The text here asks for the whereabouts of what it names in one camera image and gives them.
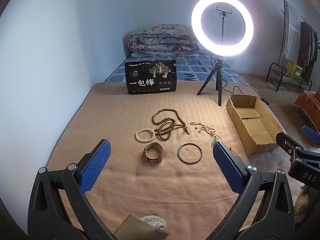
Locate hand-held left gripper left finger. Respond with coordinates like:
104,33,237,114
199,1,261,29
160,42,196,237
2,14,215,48
27,139,112,240

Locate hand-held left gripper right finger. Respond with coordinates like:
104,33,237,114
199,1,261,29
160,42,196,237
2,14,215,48
212,141,297,240

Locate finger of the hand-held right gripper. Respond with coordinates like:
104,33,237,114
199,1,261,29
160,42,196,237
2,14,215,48
301,125,320,145
276,132,305,156

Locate green jade pendant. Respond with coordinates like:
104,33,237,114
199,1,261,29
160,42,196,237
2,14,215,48
211,134,223,148

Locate cardboard box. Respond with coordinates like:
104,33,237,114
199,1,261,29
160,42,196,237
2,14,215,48
226,94,284,156

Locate cream bead bracelet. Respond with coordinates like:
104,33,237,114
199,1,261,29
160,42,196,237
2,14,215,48
135,128,155,143

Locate thin metal bangle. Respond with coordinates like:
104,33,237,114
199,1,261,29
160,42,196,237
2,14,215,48
178,143,202,164

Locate leather strap wristwatch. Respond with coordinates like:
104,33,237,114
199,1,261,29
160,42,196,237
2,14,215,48
143,142,165,164

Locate white pearl necklace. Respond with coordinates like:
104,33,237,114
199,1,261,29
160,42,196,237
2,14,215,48
189,121,216,137

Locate brown wooden bead necklace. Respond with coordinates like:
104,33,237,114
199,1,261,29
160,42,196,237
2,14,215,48
151,108,191,142

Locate person's right hand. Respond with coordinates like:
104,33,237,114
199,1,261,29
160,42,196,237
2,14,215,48
294,183,312,217

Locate wooden furniture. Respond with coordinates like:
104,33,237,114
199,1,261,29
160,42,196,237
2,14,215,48
294,90,320,130

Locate yellow box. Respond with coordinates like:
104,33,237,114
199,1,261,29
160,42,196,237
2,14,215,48
287,61,303,81

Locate olive cloth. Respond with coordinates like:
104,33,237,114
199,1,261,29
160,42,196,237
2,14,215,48
116,214,168,240

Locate beige knit cloth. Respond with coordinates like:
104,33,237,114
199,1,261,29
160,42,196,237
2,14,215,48
139,215,168,233

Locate dark hanging clothes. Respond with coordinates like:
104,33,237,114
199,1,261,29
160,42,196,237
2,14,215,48
297,21,318,80

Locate black snack bag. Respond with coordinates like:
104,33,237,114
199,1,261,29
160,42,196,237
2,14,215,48
124,59,178,95

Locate black tripod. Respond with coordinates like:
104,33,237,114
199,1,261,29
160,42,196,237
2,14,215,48
197,58,229,107

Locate striped towel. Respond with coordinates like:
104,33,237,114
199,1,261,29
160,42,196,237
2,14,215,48
285,2,303,62

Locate blue patterned bedsheet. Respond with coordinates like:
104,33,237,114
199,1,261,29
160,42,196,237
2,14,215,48
104,50,250,84

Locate black metal clothes rack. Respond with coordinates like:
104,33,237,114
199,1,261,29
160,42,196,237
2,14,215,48
265,0,320,92

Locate folded floral quilt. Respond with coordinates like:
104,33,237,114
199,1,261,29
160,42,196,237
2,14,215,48
128,24,199,57

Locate phone holder clamp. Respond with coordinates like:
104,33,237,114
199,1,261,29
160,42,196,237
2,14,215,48
215,4,235,45

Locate black power cable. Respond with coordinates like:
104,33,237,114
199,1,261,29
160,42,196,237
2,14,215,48
210,52,270,105

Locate ring light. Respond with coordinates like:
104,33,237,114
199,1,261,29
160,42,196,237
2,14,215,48
191,0,254,57

